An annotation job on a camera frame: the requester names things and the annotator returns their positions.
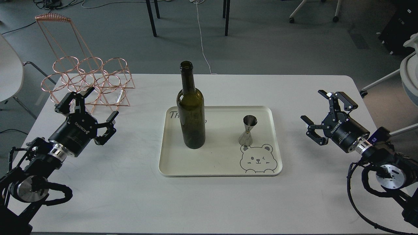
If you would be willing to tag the steel double jigger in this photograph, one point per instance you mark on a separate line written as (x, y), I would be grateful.
(246, 138)

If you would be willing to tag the cream tray with bear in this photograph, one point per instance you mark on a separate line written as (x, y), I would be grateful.
(222, 155)

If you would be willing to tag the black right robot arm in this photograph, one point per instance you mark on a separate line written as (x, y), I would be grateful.
(385, 171)

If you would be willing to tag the dark green wine bottle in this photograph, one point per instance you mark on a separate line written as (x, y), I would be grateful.
(190, 103)

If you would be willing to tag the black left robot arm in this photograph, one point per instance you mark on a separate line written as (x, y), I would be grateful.
(25, 188)

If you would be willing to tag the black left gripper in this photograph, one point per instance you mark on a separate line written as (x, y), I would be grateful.
(75, 133)

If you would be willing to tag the black equipment case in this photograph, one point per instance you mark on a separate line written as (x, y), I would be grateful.
(402, 25)

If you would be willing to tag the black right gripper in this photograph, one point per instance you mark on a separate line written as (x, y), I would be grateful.
(342, 130)

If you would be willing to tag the white chair right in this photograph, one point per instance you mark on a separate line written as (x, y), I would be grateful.
(408, 72)

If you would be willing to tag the white chair left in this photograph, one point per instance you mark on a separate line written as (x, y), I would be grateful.
(12, 73)

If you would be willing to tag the white chair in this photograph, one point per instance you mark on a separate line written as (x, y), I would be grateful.
(408, 72)
(12, 73)

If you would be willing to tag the copper wire wine rack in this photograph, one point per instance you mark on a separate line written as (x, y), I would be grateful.
(77, 71)

